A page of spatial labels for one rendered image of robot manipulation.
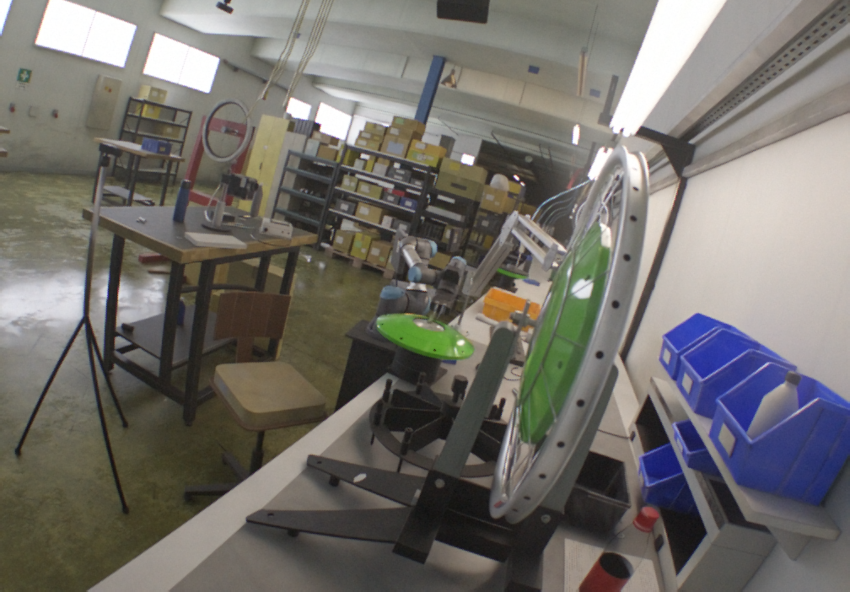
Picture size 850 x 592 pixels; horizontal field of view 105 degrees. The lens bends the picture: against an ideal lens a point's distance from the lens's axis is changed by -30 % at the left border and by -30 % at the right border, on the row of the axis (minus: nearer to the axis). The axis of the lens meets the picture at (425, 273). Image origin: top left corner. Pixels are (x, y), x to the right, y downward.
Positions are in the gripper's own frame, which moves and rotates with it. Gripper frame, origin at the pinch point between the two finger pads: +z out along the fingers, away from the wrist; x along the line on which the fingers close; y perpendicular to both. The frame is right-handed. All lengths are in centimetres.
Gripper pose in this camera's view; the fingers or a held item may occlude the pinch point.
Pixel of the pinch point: (435, 317)
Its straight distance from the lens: 155.9
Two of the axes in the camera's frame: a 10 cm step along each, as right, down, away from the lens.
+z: -3.1, 6.5, -6.9
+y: -1.3, 6.9, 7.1
